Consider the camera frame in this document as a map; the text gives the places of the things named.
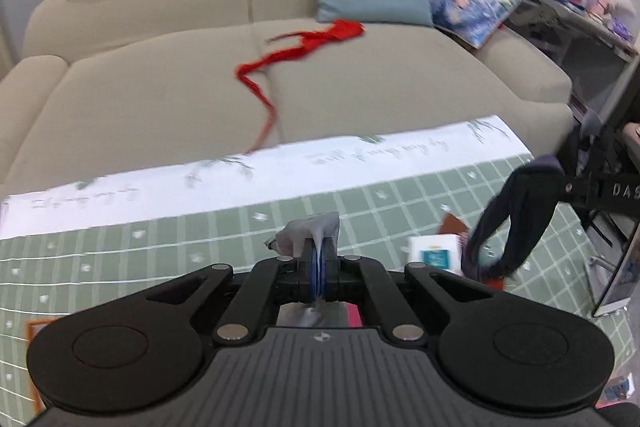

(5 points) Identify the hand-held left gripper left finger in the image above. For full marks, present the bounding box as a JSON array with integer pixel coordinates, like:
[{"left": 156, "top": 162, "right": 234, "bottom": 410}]
[{"left": 145, "top": 249, "right": 321, "bottom": 348}]

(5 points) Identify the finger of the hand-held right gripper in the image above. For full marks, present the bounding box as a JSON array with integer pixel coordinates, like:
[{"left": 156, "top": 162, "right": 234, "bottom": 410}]
[{"left": 559, "top": 174, "right": 603, "bottom": 206}]

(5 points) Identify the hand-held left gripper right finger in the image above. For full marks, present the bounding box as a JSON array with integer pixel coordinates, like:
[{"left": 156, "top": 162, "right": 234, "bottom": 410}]
[{"left": 320, "top": 239, "right": 496, "bottom": 343}]

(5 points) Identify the grey cloth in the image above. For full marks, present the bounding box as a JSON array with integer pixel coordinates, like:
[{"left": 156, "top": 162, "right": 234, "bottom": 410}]
[{"left": 267, "top": 211, "right": 351, "bottom": 328}]

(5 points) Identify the navy cloth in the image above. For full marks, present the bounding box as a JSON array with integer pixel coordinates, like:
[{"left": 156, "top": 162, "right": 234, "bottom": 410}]
[{"left": 460, "top": 153, "right": 566, "bottom": 284}]

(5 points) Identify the small white box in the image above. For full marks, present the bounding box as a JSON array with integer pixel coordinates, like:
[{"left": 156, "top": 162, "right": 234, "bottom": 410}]
[{"left": 407, "top": 234, "right": 463, "bottom": 278}]

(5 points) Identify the orange cardboard box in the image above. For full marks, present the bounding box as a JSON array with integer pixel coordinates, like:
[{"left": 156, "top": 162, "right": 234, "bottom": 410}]
[{"left": 25, "top": 317, "right": 68, "bottom": 413}]

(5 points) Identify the white tablet stand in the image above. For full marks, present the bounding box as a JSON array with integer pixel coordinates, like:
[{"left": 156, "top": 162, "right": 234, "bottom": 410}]
[{"left": 587, "top": 254, "right": 618, "bottom": 278}]

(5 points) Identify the white tablet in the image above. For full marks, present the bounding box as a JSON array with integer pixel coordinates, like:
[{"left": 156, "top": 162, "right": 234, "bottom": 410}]
[{"left": 592, "top": 232, "right": 640, "bottom": 318}]

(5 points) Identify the green checked tablecloth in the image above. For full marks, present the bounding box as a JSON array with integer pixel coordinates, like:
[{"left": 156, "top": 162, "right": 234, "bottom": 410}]
[{"left": 0, "top": 116, "right": 631, "bottom": 418}]

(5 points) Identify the grey desk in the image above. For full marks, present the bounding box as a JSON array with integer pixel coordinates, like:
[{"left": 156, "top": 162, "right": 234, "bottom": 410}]
[{"left": 447, "top": 0, "right": 640, "bottom": 118}]

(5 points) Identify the cartoon printed pillow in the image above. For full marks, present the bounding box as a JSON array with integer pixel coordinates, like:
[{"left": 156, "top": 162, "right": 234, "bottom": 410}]
[{"left": 431, "top": 0, "right": 523, "bottom": 50}]

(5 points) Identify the red ribbon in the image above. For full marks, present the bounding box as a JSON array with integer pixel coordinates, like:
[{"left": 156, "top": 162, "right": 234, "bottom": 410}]
[{"left": 236, "top": 20, "right": 365, "bottom": 152}]

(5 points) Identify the beige fabric sofa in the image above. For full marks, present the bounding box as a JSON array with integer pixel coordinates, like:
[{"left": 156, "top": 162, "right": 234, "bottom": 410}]
[{"left": 0, "top": 0, "right": 573, "bottom": 202}]

